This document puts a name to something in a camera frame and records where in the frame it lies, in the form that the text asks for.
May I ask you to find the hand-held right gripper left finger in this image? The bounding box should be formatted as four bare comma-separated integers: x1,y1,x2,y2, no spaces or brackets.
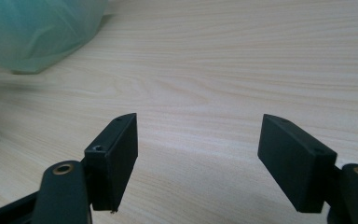
84,112,139,214

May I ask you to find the translucent green plastic bag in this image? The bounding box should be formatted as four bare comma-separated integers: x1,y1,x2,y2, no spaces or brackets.
0,0,110,75

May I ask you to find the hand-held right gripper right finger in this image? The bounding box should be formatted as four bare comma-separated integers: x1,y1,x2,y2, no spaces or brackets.
257,113,338,214

